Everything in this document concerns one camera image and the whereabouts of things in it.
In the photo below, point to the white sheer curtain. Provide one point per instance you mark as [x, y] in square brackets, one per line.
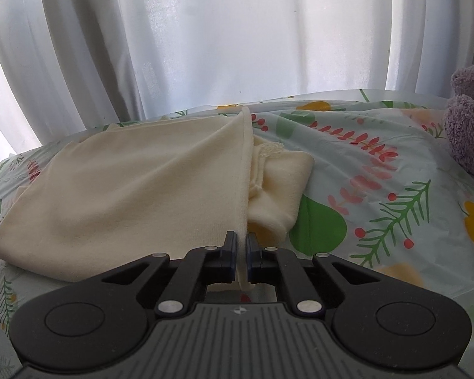
[221, 27]

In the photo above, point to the cream long-sleeve sweater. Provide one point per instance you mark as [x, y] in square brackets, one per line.
[122, 189]

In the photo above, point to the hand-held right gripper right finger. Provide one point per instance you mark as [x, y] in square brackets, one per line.
[253, 258]

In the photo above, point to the purple teddy bear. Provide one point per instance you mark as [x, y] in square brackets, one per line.
[468, 126]

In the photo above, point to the floral bed sheet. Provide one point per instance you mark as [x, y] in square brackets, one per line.
[379, 166]

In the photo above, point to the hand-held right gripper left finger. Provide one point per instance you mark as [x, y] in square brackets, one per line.
[231, 258]

